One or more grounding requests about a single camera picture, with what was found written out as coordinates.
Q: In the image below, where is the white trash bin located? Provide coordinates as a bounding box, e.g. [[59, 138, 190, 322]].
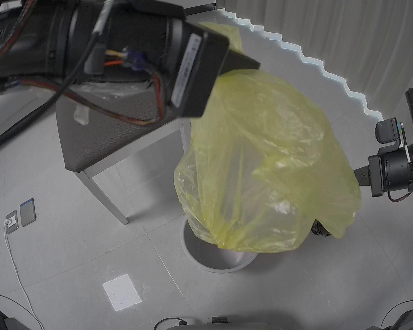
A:
[[180, 217, 259, 274]]

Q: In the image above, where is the grey and white chair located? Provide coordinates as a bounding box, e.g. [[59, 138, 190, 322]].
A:
[[56, 78, 193, 225]]

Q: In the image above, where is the yellow plastic bag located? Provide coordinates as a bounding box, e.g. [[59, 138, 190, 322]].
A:
[[174, 22, 363, 254]]

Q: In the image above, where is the white curtain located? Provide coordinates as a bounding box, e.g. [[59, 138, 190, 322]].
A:
[[216, 0, 413, 123]]

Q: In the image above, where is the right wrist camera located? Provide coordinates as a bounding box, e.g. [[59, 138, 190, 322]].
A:
[[375, 117, 407, 154]]

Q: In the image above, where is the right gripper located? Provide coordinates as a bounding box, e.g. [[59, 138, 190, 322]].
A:
[[354, 146, 413, 198]]

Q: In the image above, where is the black cable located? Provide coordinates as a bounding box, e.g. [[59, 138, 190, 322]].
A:
[[154, 316, 188, 330], [0, 0, 124, 152], [380, 299, 413, 330]]

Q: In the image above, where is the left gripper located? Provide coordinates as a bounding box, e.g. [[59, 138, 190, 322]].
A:
[[76, 0, 261, 118]]

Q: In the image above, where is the white cable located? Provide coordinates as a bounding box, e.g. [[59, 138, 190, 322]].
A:
[[4, 219, 44, 330]]

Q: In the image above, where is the black plastic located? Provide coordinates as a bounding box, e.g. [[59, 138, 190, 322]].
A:
[[311, 219, 333, 238]]

